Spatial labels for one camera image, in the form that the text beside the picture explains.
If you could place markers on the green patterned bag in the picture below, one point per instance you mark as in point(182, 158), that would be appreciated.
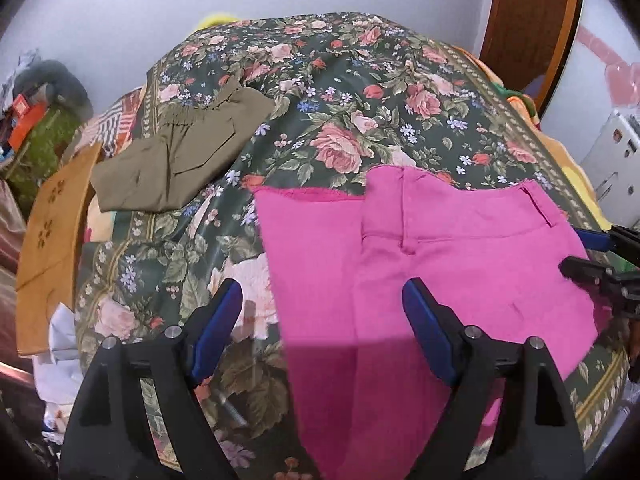
point(45, 145)

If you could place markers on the white cloth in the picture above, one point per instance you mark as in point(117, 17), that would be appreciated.
point(60, 350)

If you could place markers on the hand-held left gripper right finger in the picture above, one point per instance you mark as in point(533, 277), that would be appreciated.
point(425, 330)

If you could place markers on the olive green pants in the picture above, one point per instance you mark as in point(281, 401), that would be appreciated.
point(175, 160)

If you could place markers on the floral bedspread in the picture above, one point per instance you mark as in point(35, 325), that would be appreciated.
point(340, 110)

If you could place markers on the orange box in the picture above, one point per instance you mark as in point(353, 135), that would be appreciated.
point(25, 120)

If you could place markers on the grey plush pillow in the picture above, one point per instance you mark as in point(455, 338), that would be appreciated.
point(60, 80)

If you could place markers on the striped cloth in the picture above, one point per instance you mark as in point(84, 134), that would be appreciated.
point(112, 122)

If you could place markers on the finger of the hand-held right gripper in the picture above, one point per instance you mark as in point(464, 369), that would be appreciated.
point(592, 239)
point(582, 267)

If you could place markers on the pile of clothes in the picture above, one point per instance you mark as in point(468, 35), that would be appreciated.
point(20, 67)

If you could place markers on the tan wooden board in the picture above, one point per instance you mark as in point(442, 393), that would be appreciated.
point(50, 240)

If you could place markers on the wooden door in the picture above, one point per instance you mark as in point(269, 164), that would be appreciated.
point(530, 25)

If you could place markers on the white heart-print wardrobe door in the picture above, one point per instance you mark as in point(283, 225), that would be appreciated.
point(595, 85)

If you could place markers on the pink striped curtain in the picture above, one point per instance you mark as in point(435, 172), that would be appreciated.
point(10, 230)

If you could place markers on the white appliance with stickers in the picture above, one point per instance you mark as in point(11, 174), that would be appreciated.
point(610, 160)

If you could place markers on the pink pants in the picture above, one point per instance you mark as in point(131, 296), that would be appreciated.
point(400, 240)

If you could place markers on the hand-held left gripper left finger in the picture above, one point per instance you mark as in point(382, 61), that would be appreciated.
point(220, 330)

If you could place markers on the colourful fleece blanket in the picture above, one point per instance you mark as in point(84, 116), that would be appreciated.
point(520, 97)

